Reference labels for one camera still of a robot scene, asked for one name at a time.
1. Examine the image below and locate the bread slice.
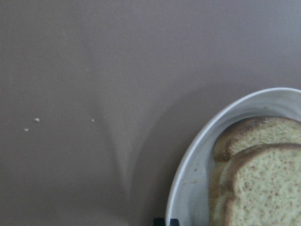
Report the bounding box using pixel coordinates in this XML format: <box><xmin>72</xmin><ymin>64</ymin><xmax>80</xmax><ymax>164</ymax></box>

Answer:
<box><xmin>219</xmin><ymin>144</ymin><xmax>301</xmax><ymax>226</ymax></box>
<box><xmin>209</xmin><ymin>116</ymin><xmax>301</xmax><ymax>226</ymax></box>

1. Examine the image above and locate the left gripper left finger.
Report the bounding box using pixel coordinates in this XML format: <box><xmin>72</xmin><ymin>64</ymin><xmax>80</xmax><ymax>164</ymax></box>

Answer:
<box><xmin>153</xmin><ymin>218</ymin><xmax>164</xmax><ymax>226</ymax></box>

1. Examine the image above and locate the white plate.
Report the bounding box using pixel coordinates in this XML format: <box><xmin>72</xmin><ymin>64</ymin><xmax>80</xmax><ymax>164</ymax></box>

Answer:
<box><xmin>165</xmin><ymin>88</ymin><xmax>301</xmax><ymax>226</ymax></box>

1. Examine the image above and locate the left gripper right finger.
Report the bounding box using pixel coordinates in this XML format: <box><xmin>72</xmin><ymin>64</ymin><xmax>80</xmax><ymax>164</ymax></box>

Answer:
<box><xmin>170</xmin><ymin>218</ymin><xmax>179</xmax><ymax>226</ymax></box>

